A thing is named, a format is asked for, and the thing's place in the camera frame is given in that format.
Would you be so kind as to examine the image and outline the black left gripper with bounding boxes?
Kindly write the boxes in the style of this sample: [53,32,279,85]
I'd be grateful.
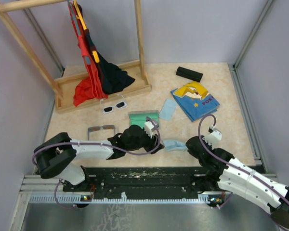
[126,128,164,154]

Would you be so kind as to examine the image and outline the grey glasses case green lining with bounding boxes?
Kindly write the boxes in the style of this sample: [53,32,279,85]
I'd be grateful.
[128,110,159,128]

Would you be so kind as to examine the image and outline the light blue lens cloth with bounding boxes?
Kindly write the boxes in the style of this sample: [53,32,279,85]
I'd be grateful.
[158,99,176,121]
[163,140,187,152]

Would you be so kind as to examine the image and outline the grey blue sunglasses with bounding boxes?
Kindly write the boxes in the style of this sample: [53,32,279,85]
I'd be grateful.
[87,125,116,141]

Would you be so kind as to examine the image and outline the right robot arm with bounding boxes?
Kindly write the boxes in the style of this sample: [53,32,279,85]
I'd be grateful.
[186,136,289,230]

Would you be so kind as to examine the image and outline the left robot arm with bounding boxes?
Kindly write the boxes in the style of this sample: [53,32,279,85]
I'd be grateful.
[32,121,164,191]

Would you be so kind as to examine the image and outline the white sunglasses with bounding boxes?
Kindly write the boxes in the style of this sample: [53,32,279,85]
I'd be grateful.
[102,93,127,114]

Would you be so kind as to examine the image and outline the light blue flat lens cloth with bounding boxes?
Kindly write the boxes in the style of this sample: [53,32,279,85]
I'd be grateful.
[158,99,176,121]

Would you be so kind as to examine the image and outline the blue yellow folded cloth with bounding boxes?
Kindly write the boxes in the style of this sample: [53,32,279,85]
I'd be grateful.
[171,81,220,122]

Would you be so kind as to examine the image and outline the black hanging garment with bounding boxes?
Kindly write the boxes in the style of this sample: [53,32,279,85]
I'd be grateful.
[86,33,136,95]

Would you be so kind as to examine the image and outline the black glasses case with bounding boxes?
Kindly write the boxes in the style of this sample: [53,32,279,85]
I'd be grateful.
[176,66,203,82]

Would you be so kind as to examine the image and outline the red hanging garment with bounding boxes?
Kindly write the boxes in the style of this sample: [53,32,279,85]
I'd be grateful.
[67,2,109,100]

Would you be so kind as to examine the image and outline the wooden clothes rack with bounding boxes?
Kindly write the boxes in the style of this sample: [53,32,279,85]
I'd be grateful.
[0,0,152,113]

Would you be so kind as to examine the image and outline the grey red clothes hanger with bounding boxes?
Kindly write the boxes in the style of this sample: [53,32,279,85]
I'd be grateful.
[67,0,92,65]

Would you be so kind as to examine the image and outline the yellow clothes hanger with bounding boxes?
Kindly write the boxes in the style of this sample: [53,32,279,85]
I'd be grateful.
[73,0,100,63]

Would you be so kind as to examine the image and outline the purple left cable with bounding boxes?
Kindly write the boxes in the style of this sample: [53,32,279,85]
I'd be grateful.
[31,116,162,210]

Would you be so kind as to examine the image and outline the purple cable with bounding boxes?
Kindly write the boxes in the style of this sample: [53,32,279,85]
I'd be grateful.
[197,114,289,231]
[31,116,162,210]

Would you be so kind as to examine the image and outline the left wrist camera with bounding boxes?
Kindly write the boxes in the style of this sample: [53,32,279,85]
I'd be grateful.
[144,120,159,138]

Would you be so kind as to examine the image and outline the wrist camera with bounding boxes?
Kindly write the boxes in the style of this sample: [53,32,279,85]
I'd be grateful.
[144,120,159,138]
[203,126,222,147]

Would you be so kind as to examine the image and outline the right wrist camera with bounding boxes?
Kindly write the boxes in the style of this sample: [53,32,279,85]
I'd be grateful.
[203,126,222,147]

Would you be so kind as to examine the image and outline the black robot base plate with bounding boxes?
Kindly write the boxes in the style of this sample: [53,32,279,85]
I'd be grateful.
[60,165,232,200]

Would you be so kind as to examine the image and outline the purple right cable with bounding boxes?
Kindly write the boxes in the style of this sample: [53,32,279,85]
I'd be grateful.
[197,114,289,231]

